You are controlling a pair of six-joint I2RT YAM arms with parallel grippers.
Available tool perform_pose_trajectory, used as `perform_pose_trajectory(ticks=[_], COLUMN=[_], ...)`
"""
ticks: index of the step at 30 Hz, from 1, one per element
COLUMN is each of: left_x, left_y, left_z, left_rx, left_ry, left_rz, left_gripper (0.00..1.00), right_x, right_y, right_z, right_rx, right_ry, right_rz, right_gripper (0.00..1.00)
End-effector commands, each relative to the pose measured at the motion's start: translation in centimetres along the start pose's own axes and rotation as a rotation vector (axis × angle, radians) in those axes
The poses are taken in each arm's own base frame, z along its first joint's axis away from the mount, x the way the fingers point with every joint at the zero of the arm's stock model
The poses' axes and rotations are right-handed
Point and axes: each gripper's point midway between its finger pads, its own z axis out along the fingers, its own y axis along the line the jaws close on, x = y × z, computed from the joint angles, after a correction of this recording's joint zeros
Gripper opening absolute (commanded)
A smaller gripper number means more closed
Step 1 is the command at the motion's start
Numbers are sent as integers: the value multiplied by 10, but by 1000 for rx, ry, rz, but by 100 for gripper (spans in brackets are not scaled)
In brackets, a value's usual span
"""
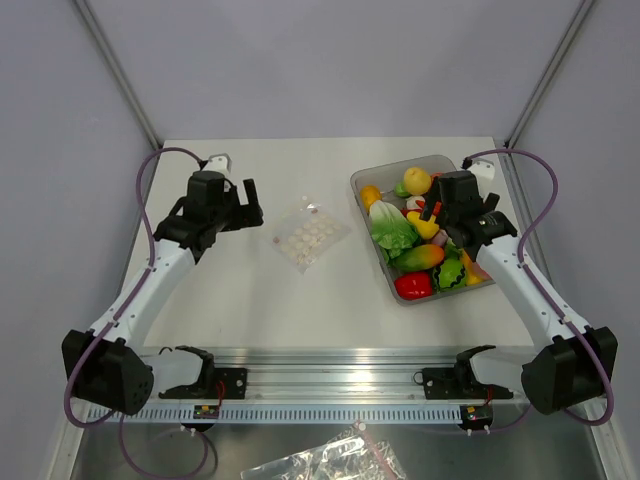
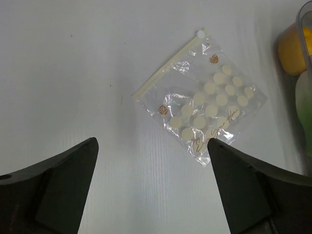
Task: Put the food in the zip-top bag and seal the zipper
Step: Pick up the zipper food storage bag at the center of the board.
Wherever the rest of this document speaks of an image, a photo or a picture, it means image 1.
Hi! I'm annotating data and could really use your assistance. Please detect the clear dotted zip bag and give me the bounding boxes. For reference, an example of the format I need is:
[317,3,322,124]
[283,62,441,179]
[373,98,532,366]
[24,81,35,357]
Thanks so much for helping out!
[265,195,351,274]

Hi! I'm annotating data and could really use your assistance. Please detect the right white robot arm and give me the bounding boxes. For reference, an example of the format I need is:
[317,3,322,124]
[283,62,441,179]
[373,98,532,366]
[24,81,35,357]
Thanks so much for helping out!
[422,170,618,415]

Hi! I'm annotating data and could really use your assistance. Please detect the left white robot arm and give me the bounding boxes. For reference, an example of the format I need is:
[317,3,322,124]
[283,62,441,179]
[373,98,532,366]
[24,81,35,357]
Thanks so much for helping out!
[62,170,263,416]

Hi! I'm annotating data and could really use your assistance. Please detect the grey plastic food tray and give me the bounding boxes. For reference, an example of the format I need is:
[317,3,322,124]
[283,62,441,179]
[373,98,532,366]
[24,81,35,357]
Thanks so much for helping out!
[350,155,489,305]

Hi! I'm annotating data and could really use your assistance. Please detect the toy yellow pear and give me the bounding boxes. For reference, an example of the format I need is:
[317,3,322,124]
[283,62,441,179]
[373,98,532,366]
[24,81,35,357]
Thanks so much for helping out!
[403,167,432,196]

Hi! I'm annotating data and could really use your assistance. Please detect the toy mango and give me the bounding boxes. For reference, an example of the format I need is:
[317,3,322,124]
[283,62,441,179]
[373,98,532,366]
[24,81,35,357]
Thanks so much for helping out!
[391,244,445,273]

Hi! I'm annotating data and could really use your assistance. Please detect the toy napa cabbage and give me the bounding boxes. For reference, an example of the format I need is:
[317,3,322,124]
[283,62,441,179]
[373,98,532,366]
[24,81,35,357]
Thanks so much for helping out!
[369,200,420,264]

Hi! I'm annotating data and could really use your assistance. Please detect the toy orange fruit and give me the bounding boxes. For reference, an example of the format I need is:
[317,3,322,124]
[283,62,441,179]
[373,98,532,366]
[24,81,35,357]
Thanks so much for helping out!
[360,185,382,212]

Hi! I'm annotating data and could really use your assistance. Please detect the toy red bell pepper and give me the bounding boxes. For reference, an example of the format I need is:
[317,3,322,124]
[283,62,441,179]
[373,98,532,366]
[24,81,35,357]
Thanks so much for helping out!
[394,271,434,301]

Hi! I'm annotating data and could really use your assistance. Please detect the spare clear plastic bags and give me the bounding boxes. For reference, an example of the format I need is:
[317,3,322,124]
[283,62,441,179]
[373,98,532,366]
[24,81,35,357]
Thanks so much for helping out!
[241,421,408,480]

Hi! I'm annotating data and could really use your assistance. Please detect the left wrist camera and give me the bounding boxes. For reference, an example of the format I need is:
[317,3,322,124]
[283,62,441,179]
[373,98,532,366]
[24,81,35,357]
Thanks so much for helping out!
[204,153,232,178]

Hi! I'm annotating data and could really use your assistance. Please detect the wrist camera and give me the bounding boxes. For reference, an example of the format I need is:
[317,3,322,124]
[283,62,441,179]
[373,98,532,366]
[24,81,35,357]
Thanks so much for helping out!
[204,153,232,178]
[462,157,496,196]

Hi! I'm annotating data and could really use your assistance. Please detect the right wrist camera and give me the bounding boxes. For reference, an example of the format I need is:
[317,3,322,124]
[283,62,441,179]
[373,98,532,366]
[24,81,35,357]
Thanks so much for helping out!
[462,157,496,196]

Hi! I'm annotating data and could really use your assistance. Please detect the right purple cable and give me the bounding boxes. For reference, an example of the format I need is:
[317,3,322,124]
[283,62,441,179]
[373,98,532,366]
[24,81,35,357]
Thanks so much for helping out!
[462,147,617,435]

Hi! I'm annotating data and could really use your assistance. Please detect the purple cable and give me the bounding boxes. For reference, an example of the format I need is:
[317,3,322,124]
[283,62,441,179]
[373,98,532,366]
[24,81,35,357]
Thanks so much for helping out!
[62,146,221,475]
[462,147,617,435]

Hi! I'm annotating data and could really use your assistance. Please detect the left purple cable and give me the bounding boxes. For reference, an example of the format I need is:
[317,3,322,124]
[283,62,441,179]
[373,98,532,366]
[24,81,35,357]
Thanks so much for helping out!
[62,146,221,475]

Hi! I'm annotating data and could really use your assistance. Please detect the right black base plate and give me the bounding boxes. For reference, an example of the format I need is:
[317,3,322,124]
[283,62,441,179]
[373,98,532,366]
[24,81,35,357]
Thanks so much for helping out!
[412,367,514,401]

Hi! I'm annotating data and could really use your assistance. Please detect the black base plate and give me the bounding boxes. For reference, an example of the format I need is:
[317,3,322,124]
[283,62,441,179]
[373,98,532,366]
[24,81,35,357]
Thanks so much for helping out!
[412,367,514,401]
[158,367,248,400]

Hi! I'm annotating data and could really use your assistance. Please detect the aluminium mounting rail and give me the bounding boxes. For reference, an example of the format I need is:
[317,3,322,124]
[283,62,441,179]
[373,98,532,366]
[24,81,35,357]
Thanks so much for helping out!
[134,344,531,406]

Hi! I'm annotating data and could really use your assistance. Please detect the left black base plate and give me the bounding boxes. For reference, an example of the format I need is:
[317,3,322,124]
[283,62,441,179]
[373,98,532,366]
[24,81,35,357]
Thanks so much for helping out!
[158,367,248,400]

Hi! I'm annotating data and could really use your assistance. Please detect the white slotted cable duct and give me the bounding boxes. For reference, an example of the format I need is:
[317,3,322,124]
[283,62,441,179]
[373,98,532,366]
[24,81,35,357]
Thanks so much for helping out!
[87,403,494,426]

